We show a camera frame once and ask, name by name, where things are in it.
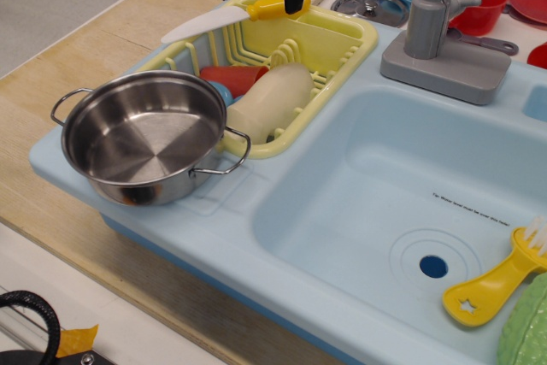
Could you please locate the light blue toy sink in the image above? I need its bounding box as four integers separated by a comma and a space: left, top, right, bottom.
29, 24, 546, 364

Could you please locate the white knife yellow handle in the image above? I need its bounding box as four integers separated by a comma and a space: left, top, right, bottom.
161, 0, 311, 44

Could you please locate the grey toy faucet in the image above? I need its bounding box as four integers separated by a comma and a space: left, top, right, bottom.
380, 0, 511, 105

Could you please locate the red cup behind faucet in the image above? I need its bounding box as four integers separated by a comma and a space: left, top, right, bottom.
449, 0, 508, 36

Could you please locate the yellow tape piece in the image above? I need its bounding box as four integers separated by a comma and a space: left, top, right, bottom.
56, 324, 99, 358

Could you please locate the stainless steel pot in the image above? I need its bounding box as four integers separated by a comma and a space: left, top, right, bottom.
50, 70, 251, 206

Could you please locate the grey toy spoon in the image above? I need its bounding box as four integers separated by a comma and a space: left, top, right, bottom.
447, 28, 520, 56

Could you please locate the black braided cable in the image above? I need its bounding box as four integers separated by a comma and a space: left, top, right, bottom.
0, 290, 62, 365

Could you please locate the blue plastic cup in rack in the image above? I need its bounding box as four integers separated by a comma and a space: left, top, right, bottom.
209, 81, 234, 107

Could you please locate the red bowl at edge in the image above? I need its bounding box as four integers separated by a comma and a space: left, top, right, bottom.
526, 43, 547, 69

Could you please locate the red plastic cup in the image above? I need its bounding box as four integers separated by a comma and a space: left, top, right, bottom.
200, 66, 269, 99

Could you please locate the steel pot lid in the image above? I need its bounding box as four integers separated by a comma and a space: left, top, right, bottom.
331, 0, 409, 27

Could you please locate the green scrub sponge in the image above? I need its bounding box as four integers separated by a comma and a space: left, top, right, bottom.
497, 274, 546, 365

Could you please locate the yellow dish rack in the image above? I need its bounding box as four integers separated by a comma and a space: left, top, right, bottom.
130, 6, 379, 160

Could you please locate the cream plastic bottle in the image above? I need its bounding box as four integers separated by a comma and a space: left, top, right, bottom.
227, 62, 315, 144

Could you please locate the yellow dish brush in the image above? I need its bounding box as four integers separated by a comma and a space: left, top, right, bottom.
442, 216, 546, 327

